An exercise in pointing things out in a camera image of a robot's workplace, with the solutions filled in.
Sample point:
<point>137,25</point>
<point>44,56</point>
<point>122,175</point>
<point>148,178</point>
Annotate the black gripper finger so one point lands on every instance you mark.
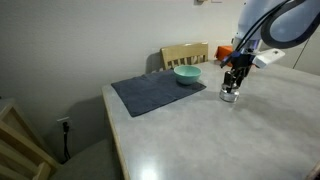
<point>228,81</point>
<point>238,81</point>

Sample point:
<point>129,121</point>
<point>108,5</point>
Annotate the wooden chair at table end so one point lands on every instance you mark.
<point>23,153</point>

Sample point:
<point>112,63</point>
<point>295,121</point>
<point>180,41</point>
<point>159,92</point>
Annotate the dark blue placemat cloth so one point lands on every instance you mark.
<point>150,91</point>

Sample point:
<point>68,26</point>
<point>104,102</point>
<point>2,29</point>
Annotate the beige wall thermostat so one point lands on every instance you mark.
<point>201,1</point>

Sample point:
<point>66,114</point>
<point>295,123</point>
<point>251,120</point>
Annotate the orange cardboard box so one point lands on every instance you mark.
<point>222,52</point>

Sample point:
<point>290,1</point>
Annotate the white double light switch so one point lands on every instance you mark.
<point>216,1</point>

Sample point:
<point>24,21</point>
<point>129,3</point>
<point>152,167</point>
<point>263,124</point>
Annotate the mint green bowl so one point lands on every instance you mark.
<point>187,74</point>

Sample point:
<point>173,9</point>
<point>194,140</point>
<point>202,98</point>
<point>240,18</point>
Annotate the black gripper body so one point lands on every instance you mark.
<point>241,64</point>

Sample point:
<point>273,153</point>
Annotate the white wall power outlet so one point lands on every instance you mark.
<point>64,123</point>

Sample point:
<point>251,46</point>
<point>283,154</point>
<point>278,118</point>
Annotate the wooden chair by wall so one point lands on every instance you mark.
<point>184,54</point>

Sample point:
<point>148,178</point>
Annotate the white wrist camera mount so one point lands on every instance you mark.
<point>264,58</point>

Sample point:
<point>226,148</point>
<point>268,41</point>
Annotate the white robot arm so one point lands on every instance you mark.
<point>265,28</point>

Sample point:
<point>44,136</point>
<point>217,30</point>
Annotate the silver round container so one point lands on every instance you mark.
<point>229,94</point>

